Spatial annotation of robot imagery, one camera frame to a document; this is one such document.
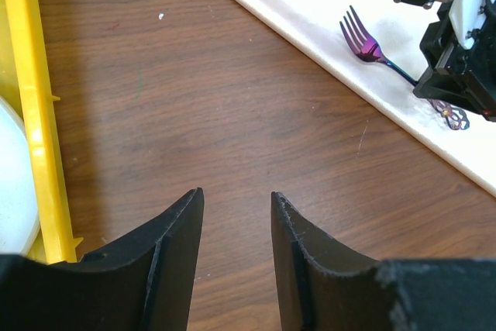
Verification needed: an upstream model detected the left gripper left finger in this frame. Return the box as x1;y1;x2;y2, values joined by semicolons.
1;188;204;330

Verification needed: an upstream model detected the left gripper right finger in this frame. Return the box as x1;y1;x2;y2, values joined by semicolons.
270;192;495;330

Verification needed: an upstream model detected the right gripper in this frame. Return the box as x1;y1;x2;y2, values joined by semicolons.
413;3;495;122

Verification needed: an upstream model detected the iridescent purple fork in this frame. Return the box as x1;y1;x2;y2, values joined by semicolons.
339;6;470;130

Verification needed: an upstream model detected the peach cloth napkin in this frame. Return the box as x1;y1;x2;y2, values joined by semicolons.
236;0;495;192

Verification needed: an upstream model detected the white divided plate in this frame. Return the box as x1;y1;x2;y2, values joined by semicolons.
1;99;40;255

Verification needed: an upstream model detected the yellow plastic tray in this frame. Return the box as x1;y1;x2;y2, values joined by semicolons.
1;0;81;264

